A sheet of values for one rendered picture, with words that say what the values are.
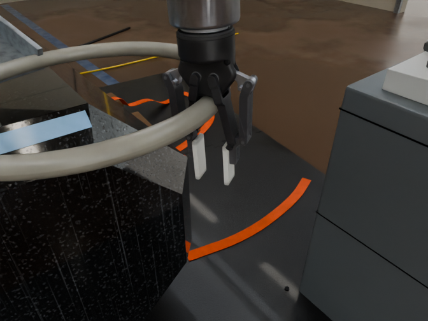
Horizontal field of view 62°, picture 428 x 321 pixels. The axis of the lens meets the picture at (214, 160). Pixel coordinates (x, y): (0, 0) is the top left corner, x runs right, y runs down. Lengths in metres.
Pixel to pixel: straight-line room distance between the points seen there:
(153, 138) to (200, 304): 0.97
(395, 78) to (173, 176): 0.56
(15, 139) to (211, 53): 0.44
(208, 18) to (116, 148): 0.18
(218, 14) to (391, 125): 0.53
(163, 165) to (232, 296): 0.63
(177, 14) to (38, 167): 0.23
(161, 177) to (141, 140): 0.46
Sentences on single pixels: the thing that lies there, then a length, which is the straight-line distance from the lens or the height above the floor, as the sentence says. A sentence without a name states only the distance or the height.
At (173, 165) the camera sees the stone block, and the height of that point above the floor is 0.59.
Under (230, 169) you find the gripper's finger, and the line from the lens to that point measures 0.56.
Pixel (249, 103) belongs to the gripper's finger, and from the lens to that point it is 0.49.
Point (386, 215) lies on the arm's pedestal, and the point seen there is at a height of 0.53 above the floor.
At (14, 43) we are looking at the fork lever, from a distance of 0.92.
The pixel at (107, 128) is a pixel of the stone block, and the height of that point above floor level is 0.75.
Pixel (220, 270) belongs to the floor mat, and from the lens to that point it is 1.42.
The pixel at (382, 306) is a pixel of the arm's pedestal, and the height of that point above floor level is 0.24.
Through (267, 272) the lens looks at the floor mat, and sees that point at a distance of 1.42.
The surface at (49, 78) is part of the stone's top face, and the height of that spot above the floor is 0.80.
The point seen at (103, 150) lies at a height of 0.92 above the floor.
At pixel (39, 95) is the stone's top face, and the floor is 0.80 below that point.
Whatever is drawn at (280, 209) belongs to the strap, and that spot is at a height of 0.02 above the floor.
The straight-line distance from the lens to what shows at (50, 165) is 0.43.
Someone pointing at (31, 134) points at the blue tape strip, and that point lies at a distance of 0.77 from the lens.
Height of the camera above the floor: 1.14
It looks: 36 degrees down
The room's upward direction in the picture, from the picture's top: straight up
